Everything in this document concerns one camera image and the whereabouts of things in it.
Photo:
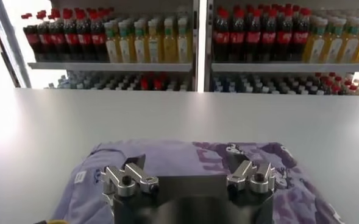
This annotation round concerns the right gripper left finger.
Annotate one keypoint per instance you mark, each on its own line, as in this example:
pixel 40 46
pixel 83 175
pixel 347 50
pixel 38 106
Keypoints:
pixel 121 179

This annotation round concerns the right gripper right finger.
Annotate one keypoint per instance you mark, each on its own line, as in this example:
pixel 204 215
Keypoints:
pixel 246 172

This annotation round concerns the purple t-shirt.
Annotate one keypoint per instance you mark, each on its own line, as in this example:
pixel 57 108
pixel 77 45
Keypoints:
pixel 179 158

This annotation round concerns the grey metal shelving unit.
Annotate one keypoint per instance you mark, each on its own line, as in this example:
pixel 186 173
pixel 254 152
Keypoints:
pixel 106 67
pixel 289 67

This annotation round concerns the cola bottle red cap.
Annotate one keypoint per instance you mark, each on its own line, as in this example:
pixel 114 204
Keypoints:
pixel 58 39
pixel 86 39
pixel 33 38
pixel 237 38
pixel 268 37
pixel 222 38
pixel 284 37
pixel 99 39
pixel 72 39
pixel 45 38
pixel 253 37
pixel 300 37

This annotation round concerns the dark metal frame pole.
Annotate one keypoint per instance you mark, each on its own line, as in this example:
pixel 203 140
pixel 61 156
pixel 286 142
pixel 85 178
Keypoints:
pixel 7 42

